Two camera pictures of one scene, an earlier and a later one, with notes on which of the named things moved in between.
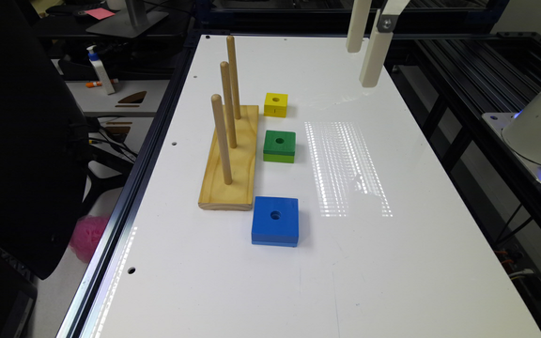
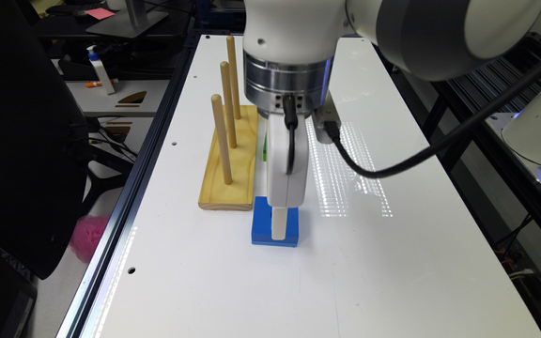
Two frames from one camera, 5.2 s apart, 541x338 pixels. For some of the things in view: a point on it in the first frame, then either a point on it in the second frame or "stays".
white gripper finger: x=387 y=17 to x=284 y=190
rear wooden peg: x=232 y=58 stays
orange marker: x=98 y=84 stays
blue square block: x=275 y=222 stays
